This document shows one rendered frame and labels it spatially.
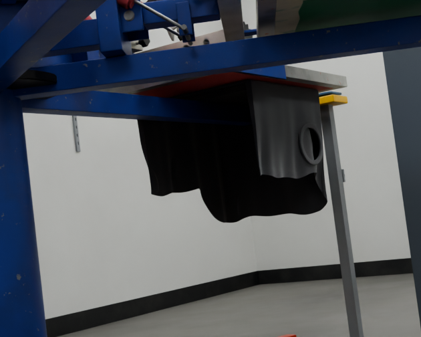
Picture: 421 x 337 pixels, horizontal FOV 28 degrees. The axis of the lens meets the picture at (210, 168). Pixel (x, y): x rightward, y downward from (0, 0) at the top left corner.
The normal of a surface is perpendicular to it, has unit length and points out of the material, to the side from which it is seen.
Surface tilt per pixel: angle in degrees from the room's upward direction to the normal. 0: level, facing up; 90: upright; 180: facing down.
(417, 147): 90
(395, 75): 90
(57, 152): 90
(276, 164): 94
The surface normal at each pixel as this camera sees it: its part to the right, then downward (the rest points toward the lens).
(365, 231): -0.55, 0.01
